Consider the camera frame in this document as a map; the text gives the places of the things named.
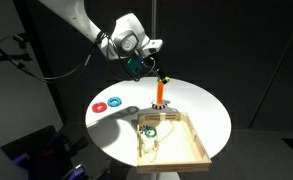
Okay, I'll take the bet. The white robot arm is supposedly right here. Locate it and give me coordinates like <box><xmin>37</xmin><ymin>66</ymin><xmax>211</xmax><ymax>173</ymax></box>
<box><xmin>39</xmin><ymin>0</ymin><xmax>166</xmax><ymax>81</ymax></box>

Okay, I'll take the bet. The teal black gripper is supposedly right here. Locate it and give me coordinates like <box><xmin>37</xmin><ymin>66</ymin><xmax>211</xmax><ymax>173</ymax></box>
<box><xmin>124</xmin><ymin>56</ymin><xmax>166</xmax><ymax>80</ymax></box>

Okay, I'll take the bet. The red ring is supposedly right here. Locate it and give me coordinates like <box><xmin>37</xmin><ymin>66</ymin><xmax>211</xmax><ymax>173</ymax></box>
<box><xmin>91</xmin><ymin>101</ymin><xmax>108</xmax><ymax>113</ymax></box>

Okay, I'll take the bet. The yellow green ring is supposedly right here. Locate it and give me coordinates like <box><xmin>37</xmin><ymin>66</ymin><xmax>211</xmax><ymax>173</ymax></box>
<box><xmin>157</xmin><ymin>76</ymin><xmax>171</xmax><ymax>85</ymax></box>

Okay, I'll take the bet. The white ring in tray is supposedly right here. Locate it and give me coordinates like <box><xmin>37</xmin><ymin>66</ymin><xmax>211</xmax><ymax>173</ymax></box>
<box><xmin>139</xmin><ymin>136</ymin><xmax>159</xmax><ymax>154</ymax></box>

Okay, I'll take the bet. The blue studded ring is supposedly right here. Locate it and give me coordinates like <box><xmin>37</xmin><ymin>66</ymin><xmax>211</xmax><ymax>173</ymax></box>
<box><xmin>106</xmin><ymin>96</ymin><xmax>123</xmax><ymax>108</ymax></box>

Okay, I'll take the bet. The wooden tray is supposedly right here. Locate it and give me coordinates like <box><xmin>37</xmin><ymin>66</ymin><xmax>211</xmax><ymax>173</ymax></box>
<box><xmin>137</xmin><ymin>113</ymin><xmax>212</xmax><ymax>173</ymax></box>

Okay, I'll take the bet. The white round table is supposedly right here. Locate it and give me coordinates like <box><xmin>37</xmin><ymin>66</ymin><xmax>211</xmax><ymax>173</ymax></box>
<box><xmin>85</xmin><ymin>77</ymin><xmax>231</xmax><ymax>180</ymax></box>

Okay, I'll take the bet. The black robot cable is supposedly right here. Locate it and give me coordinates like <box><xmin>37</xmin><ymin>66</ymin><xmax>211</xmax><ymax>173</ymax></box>
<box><xmin>0</xmin><ymin>31</ymin><xmax>120</xmax><ymax>84</ymax></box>

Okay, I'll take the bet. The orange ring toss peg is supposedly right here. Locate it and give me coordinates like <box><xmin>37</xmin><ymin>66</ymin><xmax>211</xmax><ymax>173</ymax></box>
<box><xmin>156</xmin><ymin>82</ymin><xmax>164</xmax><ymax>104</ymax></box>

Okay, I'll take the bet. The green ring in tray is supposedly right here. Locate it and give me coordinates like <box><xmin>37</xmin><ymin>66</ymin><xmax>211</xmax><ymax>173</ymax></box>
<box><xmin>144</xmin><ymin>127</ymin><xmax>158</xmax><ymax>138</ymax></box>

